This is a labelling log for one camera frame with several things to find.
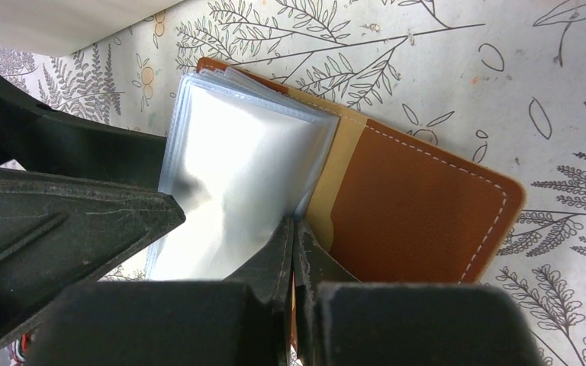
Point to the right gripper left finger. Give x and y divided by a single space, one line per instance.
241 320

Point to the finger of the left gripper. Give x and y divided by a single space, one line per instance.
58 231
45 140

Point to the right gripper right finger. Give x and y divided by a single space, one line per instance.
343 321

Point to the white oblong plastic tray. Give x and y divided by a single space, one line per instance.
58 28

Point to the brown leather card holder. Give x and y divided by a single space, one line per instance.
392 208

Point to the floral patterned table mat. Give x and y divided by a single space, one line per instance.
501 83

